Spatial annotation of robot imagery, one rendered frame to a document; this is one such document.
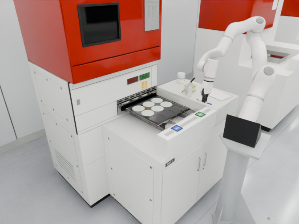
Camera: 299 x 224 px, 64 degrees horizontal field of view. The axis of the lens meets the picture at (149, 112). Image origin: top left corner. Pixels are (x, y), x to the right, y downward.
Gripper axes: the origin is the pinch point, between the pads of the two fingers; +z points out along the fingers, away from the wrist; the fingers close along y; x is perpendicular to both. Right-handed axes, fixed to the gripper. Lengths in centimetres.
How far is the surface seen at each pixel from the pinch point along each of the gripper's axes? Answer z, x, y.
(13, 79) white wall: 29, -197, 77
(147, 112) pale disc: 14.5, -27.7, 32.7
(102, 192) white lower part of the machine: 95, -48, 56
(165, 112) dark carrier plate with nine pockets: 12.9, -18.3, 23.1
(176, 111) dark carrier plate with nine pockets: 11.7, -13.1, 15.8
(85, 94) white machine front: 0, -48, 75
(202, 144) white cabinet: 28.7, 14.0, 14.1
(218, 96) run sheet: -0.9, 2.9, -16.6
